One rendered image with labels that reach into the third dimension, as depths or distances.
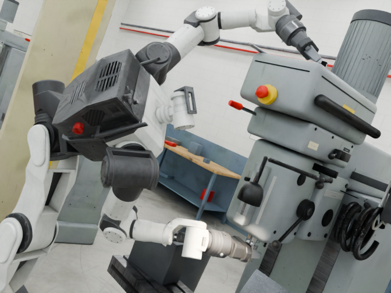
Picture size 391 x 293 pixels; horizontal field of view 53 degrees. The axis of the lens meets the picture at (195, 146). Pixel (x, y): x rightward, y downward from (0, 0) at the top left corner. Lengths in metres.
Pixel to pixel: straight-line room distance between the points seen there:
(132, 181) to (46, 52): 1.66
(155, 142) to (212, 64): 6.81
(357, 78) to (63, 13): 1.81
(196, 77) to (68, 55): 5.67
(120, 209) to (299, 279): 0.87
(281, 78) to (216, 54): 6.79
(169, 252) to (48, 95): 0.79
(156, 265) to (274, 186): 0.69
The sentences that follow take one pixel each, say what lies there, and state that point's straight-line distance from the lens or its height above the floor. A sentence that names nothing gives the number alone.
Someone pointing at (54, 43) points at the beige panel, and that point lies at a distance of 2.65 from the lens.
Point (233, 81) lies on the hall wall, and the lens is 7.43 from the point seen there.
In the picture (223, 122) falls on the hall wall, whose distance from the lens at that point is 7.31.
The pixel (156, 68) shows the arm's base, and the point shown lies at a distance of 1.31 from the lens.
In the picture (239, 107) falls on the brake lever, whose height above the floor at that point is 1.70.
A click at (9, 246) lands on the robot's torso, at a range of 1.50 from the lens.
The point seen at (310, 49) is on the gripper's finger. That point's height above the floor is 1.97.
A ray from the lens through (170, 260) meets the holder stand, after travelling 1.69.
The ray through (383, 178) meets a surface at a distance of 1.90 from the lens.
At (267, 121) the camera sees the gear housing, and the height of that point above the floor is 1.69.
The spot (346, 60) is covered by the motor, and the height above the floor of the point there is 2.01.
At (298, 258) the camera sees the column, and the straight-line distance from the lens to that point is 1.77.
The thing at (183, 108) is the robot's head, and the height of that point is 1.63.
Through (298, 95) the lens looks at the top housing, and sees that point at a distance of 1.16.
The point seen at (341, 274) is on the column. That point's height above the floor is 1.24.
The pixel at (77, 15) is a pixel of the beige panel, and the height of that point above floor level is 1.94.
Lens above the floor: 1.64
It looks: 5 degrees down
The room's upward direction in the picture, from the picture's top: 21 degrees clockwise
